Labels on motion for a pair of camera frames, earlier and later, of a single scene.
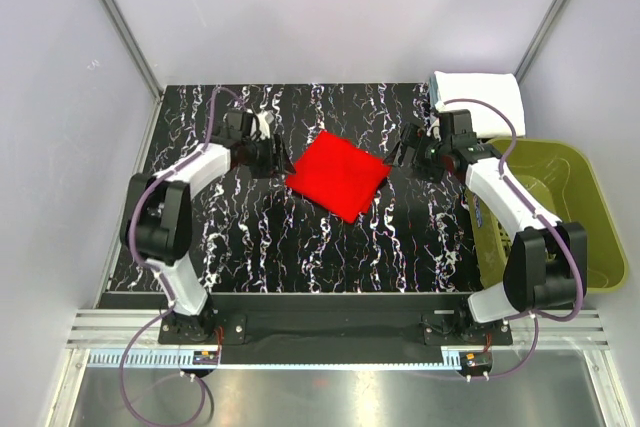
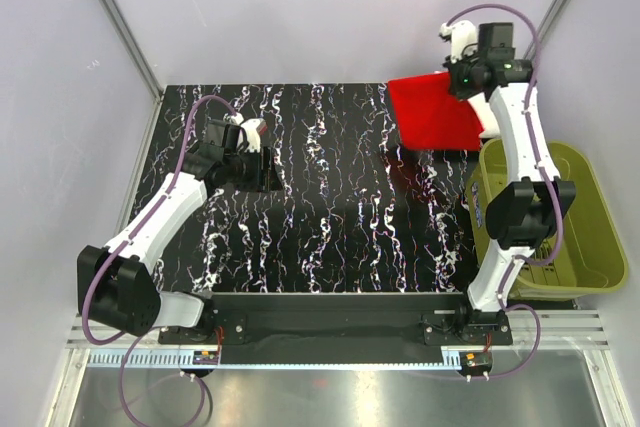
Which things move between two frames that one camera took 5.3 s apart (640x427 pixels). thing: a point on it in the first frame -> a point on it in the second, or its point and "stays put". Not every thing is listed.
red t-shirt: [339, 176] -> [430, 115]
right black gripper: [415, 137] -> [460, 92]
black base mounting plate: [336, 319] stays put
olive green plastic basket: [562, 178] stays put
